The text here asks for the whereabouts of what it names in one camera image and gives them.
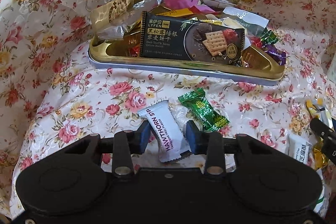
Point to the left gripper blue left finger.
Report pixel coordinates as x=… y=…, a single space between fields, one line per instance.
x=125 y=144

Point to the white grey text snack packet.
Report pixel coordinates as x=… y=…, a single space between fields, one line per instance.
x=298 y=148

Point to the green foil candy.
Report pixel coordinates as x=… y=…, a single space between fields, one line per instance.
x=198 y=104

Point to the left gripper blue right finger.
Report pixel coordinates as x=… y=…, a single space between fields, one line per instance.
x=209 y=144

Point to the gold foil candy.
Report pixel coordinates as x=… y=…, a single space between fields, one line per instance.
x=320 y=158

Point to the white hawthorn strip packet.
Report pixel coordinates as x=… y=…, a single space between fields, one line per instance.
x=171 y=141

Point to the gold tray full of snacks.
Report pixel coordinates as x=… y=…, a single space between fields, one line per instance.
x=262 y=63

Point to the black cracker packet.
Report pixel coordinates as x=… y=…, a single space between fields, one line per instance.
x=166 y=37

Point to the silver yellow snack packet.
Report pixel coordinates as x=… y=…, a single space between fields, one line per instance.
x=318 y=109

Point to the floral sofa cover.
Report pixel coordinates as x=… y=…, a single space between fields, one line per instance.
x=51 y=95

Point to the gold mooncake packet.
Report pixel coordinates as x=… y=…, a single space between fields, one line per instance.
x=104 y=15

